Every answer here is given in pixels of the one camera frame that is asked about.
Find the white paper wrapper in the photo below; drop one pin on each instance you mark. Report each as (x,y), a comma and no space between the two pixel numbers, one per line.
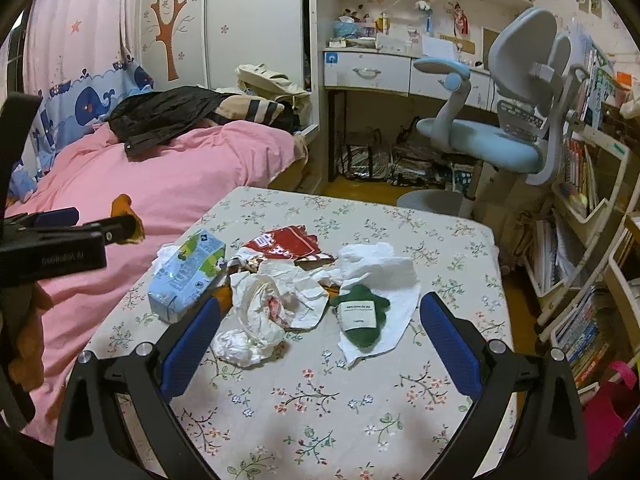
(279,297)

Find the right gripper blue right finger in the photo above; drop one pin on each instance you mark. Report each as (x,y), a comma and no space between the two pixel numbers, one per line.
(458,344)

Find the floral tablecloth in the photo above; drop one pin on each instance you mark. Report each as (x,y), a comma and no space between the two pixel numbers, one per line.
(309,414)

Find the red snack wrapper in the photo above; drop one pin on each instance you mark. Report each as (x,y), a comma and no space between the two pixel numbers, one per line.
(288,243)

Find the large white paper towel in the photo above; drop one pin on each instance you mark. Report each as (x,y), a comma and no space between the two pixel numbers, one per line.
(386,275)

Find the pink curtain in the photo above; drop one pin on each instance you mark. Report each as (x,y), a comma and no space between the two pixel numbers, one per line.
(64,37)

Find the light blue drink carton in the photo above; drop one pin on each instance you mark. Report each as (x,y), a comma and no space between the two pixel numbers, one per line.
(182,280)

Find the white rolling book cart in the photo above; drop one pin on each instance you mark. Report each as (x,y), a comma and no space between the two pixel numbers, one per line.
(570,241)

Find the pink duvet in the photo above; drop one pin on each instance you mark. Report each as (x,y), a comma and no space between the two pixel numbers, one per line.
(170,189)

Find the red shopping bag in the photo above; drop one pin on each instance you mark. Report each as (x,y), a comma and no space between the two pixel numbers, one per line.
(611,415)

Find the striped beige cloth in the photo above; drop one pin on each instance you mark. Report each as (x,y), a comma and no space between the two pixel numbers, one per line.
(235,107)

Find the small white tissue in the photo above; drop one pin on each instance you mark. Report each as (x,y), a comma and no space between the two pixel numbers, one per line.
(241,349)

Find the blue grey desk chair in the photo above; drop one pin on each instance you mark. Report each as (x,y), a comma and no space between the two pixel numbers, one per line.
(529,63)

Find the orange sausage snack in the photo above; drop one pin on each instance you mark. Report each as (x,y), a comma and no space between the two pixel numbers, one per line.
(223,295)

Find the whale print blue pillow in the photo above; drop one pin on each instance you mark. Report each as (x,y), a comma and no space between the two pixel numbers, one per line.
(67,112)

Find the black jacket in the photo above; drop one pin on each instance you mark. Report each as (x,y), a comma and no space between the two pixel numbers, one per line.
(152,119)

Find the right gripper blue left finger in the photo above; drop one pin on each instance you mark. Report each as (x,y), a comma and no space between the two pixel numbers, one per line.
(183,346)

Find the white desk with drawers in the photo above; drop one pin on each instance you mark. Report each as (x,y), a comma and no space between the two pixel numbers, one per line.
(401,28)

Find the beige canvas bag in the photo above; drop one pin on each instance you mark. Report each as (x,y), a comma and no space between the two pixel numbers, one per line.
(272,85)

